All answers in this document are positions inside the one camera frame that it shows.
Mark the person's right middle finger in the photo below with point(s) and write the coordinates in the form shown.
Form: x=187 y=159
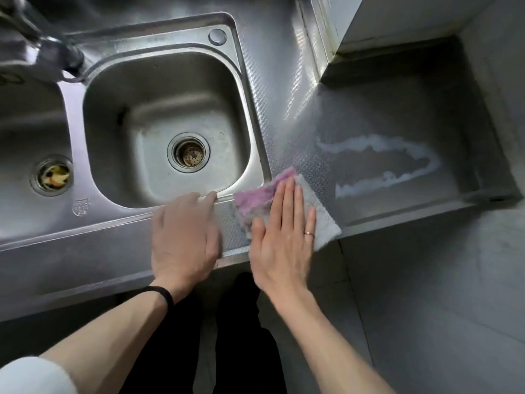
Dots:
x=291 y=209

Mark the round metal drain strainer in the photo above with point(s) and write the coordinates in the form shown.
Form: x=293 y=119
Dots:
x=188 y=153

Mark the white cabinet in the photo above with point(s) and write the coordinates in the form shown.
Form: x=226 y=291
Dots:
x=402 y=20

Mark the person's left hand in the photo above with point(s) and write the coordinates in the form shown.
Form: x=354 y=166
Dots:
x=184 y=237

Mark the person's left forearm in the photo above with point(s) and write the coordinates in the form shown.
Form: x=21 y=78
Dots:
x=110 y=336

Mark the white liquid smear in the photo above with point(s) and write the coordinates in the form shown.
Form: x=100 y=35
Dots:
x=381 y=143

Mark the person's right forearm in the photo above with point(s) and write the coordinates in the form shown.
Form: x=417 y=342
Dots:
x=328 y=348

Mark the round metal sink hole cap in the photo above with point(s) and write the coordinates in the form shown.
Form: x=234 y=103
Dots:
x=217 y=37

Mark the person's right thumb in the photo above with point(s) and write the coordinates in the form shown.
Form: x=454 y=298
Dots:
x=258 y=233

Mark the drain strainer with scraps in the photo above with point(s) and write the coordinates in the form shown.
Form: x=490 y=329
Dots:
x=52 y=175

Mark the stainless steel double sink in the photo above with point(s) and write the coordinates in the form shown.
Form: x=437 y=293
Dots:
x=135 y=118

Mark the pink and white cleaning cloth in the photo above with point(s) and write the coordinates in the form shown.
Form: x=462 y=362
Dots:
x=254 y=201

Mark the chrome faucet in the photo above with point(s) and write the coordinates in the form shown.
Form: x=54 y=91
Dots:
x=49 y=45

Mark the black wristband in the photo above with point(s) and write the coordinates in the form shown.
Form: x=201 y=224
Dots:
x=165 y=297

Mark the person's left thumb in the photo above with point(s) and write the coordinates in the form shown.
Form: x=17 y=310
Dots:
x=215 y=242

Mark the white sleeve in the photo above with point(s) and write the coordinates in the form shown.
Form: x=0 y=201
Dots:
x=33 y=377

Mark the person's right hand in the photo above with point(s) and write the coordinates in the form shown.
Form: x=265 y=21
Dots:
x=283 y=258

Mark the black trousers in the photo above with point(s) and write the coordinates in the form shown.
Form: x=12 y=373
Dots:
x=242 y=348

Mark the person's right little finger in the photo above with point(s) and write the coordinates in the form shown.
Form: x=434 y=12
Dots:
x=310 y=227

